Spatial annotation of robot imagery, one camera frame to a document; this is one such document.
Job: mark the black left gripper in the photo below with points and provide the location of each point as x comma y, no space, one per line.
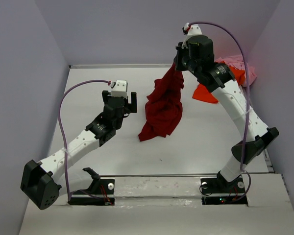
130,107

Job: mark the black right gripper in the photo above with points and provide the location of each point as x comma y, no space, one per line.
179,65

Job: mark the dark red t shirt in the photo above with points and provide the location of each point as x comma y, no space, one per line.
163,109

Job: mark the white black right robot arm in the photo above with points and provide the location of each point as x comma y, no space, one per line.
256,135

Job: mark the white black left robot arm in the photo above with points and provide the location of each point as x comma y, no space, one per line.
41,180

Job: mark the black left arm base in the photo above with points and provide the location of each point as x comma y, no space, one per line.
100,192

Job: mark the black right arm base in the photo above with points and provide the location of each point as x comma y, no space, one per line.
215,193

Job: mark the pink t shirt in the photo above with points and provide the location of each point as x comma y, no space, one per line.
237,66

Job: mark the orange t shirt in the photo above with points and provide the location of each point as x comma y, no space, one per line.
202,94

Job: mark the white front board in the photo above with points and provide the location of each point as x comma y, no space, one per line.
268,212

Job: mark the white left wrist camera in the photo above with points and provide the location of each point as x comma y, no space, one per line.
119,89

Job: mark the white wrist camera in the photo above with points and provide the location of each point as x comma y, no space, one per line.
119,89
190,30

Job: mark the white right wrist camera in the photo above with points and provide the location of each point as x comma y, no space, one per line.
190,30

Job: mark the white rail at table edge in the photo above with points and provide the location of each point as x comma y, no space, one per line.
115,66

